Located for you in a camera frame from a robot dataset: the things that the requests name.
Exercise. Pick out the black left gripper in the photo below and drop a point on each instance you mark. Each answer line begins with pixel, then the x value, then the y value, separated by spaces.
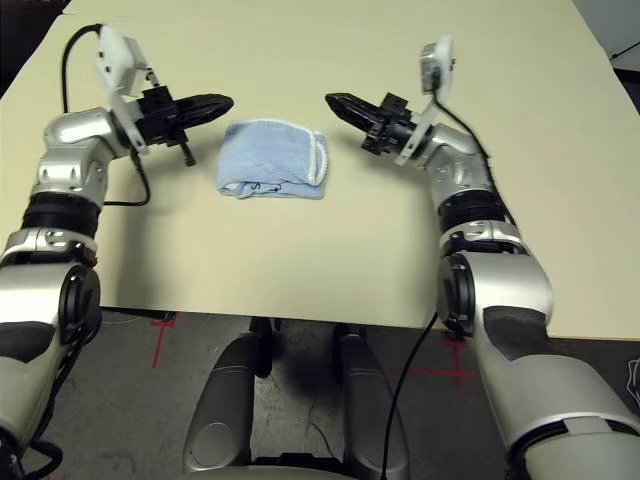
pixel 157 117

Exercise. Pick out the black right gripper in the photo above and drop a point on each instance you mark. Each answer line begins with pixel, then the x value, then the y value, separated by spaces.
pixel 392 127

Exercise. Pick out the light blue towel white trim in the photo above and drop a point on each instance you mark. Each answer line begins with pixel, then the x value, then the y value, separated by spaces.
pixel 270 155

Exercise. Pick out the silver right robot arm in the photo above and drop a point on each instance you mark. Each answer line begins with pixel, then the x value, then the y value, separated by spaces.
pixel 500 300

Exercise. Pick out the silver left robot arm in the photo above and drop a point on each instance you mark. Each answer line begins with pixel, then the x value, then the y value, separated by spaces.
pixel 65 165

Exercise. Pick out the black cabinet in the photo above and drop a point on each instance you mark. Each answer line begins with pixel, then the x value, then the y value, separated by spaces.
pixel 625 65

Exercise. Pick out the grey robot torso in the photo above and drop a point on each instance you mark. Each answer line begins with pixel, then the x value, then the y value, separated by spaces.
pixel 290 472

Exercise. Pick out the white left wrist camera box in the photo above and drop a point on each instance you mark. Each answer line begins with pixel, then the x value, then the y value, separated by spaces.
pixel 117 60

